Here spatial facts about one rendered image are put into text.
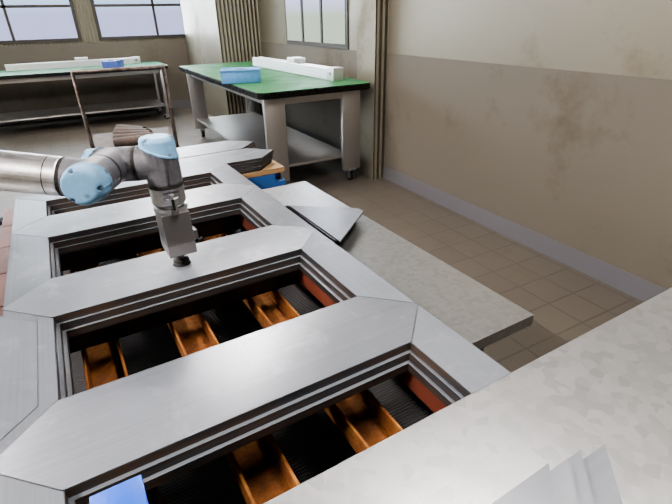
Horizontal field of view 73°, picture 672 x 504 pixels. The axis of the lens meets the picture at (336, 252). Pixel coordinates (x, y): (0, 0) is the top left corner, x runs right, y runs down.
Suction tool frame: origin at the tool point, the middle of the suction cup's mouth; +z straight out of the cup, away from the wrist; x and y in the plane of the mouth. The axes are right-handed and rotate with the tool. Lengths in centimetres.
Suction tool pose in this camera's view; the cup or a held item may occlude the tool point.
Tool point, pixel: (183, 265)
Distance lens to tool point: 118.4
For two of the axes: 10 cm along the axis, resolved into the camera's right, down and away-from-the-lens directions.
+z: 0.3, 8.9, 4.6
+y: -5.2, -3.8, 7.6
